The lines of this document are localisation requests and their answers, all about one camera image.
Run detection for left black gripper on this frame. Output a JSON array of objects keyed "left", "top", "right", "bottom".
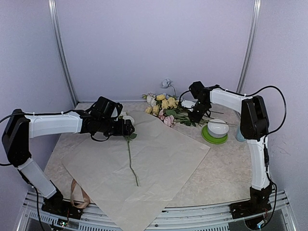
[{"left": 98, "top": 117, "right": 135, "bottom": 137}]

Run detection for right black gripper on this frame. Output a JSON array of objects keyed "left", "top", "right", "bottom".
[{"left": 187, "top": 100, "right": 209, "bottom": 123}]

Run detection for pink rose stem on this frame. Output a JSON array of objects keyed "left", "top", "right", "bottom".
[{"left": 157, "top": 109, "right": 193, "bottom": 128}]

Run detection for white rose stem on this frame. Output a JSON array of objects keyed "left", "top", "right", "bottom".
[{"left": 119, "top": 115, "right": 140, "bottom": 187}]

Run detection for yellow rose bunch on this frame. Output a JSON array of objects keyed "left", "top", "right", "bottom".
[{"left": 145, "top": 94, "right": 188, "bottom": 117}]

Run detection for white pink flower stem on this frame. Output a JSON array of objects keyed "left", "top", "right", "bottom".
[{"left": 142, "top": 93, "right": 157, "bottom": 107}]

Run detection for pink wrapping paper sheet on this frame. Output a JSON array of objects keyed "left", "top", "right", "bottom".
[{"left": 62, "top": 111, "right": 209, "bottom": 231}]

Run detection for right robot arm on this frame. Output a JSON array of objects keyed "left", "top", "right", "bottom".
[{"left": 188, "top": 81, "right": 273, "bottom": 214}]

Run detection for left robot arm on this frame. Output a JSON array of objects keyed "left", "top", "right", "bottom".
[{"left": 0, "top": 96, "right": 135, "bottom": 214}]

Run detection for green plate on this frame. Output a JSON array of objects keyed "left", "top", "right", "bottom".
[{"left": 201, "top": 125, "right": 228, "bottom": 144}]

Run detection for white ceramic bowl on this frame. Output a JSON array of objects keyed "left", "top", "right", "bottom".
[{"left": 207, "top": 119, "right": 229, "bottom": 138}]

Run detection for light blue cup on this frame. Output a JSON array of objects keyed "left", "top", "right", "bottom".
[{"left": 235, "top": 127, "right": 245, "bottom": 142}]

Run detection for tan ribbon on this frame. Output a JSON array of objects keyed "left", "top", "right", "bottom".
[{"left": 70, "top": 179, "right": 91, "bottom": 209}]

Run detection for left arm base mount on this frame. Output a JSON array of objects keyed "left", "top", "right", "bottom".
[{"left": 41, "top": 195, "right": 83, "bottom": 220}]

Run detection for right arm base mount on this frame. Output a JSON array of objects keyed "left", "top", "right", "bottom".
[{"left": 229, "top": 185, "right": 272, "bottom": 219}]

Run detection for front aluminium rail base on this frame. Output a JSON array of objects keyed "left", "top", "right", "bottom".
[{"left": 16, "top": 190, "right": 296, "bottom": 231}]

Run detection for right aluminium frame post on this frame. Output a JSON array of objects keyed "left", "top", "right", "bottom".
[{"left": 236, "top": 0, "right": 262, "bottom": 93}]

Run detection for aluminium frame post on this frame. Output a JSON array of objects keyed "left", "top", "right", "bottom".
[
  {"left": 236, "top": 0, "right": 262, "bottom": 93},
  {"left": 48, "top": 0, "right": 78, "bottom": 107}
]

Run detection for left aluminium frame post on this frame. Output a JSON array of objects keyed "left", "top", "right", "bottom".
[{"left": 48, "top": 0, "right": 78, "bottom": 107}]

